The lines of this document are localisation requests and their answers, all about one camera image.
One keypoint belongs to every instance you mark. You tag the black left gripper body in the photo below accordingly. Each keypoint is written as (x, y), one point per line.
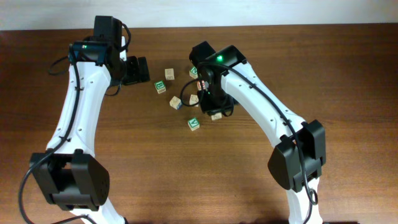
(132, 74)

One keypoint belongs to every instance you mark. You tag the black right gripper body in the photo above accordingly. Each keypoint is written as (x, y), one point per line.
(216, 109)

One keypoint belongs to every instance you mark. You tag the red E elephant block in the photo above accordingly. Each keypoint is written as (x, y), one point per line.
(216, 116)

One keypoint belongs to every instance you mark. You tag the green V wooden block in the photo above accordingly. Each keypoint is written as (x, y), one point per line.
(193, 123)

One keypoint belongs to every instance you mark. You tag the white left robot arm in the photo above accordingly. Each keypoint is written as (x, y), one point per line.
(68, 173)

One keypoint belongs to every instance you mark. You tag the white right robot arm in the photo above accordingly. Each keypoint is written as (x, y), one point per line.
(227, 79)

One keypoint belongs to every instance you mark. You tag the red C wooden block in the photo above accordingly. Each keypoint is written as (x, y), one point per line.
(194, 99)

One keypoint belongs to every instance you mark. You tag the red 9 wooden block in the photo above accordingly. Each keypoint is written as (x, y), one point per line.
(201, 85)

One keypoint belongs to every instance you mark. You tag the green B wooden block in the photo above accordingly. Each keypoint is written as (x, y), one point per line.
(160, 86)

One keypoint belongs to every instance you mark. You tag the plain top wooden block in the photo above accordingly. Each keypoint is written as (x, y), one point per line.
(169, 74)

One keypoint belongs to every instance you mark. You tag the green N wooden block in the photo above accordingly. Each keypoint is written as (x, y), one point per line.
(193, 73)

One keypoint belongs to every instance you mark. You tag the blue sided wooden block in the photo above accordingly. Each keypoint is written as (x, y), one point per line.
(175, 103)

